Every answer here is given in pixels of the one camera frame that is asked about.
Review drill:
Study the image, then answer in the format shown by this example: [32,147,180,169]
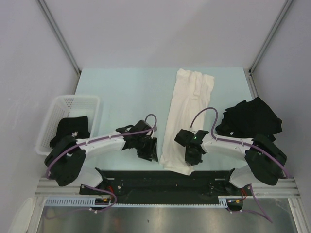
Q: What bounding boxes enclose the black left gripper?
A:
[134,136,158,162]

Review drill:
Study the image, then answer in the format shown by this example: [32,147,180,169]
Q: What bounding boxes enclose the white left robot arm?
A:
[44,120,158,187]

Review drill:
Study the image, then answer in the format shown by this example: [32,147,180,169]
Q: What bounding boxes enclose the white plastic laundry basket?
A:
[35,95,100,156]

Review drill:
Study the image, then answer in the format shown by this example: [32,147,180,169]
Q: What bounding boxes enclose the right aluminium corner post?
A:
[248,0,295,75]

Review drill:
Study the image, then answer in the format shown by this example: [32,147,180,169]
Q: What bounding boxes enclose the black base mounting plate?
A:
[79,170,251,204]

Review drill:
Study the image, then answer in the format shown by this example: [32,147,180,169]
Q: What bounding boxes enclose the white t shirt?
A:
[160,68,214,175]

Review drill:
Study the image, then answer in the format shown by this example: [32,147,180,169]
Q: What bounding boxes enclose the black t shirt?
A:
[50,116,90,149]

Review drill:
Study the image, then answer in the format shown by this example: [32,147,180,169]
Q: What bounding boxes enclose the white slotted cable duct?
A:
[44,197,242,209]

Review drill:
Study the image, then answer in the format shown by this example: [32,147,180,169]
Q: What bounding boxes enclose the left aluminium corner post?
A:
[36,0,81,77]

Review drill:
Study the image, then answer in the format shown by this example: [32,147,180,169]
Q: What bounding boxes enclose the aluminium frame rail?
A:
[35,178,300,199]

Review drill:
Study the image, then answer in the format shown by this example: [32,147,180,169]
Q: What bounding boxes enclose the stack of black t shirts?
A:
[215,97,282,142]

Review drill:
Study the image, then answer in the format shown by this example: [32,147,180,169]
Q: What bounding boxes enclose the aluminium corner post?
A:
[36,0,81,77]
[248,0,295,75]

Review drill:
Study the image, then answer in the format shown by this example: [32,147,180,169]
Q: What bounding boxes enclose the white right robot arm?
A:
[174,129,288,195]

